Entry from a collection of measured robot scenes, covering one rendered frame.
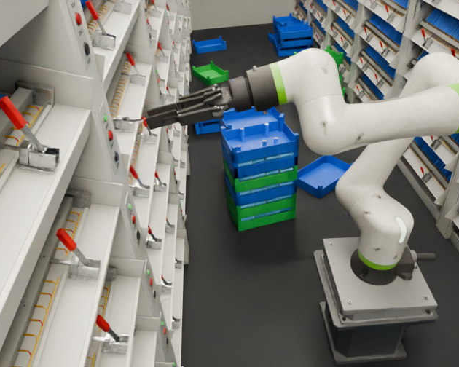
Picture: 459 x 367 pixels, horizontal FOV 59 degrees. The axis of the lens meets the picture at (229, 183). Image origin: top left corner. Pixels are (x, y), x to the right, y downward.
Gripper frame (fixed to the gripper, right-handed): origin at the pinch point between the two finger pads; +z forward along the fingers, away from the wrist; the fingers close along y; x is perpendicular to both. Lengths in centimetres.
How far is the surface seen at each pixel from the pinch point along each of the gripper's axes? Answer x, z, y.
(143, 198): -19.6, 12.4, -1.8
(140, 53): 2.6, 9.1, 42.3
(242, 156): -56, -11, 61
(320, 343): -103, -23, -2
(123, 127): 0.5, 9.1, -1.0
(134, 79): 1.1, 9.6, 25.9
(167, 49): -20, 12, 112
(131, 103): -0.4, 9.4, 13.1
